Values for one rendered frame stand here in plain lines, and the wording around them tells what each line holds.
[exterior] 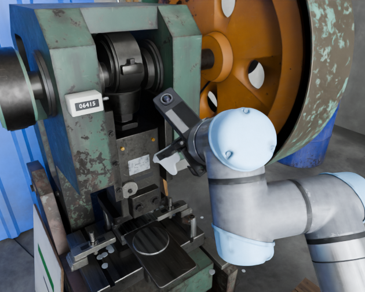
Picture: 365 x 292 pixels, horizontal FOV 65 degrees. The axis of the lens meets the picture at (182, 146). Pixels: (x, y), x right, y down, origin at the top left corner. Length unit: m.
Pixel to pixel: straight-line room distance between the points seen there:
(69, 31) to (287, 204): 0.54
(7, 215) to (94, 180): 1.53
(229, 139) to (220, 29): 0.73
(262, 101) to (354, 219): 0.57
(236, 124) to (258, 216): 0.11
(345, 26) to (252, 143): 0.56
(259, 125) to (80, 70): 0.45
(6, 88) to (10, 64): 0.06
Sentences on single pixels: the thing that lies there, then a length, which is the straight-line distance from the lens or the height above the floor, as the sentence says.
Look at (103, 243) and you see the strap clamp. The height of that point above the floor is 0.75.
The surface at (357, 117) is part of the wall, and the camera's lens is 4.11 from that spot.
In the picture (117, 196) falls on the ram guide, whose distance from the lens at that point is 0.86.
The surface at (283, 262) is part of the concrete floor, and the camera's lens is 2.08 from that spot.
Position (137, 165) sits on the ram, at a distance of 0.88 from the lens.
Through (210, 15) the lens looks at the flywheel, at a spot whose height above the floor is 1.46.
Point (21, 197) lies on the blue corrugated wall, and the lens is 2.25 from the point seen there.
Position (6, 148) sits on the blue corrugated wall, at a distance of 2.07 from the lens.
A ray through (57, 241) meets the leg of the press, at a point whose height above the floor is 0.64.
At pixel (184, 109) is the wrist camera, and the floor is 1.34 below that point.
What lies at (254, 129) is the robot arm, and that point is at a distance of 0.33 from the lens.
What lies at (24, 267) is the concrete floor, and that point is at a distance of 2.19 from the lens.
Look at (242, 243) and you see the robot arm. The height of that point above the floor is 1.27.
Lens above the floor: 1.53
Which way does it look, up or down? 28 degrees down
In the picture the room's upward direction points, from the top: straight up
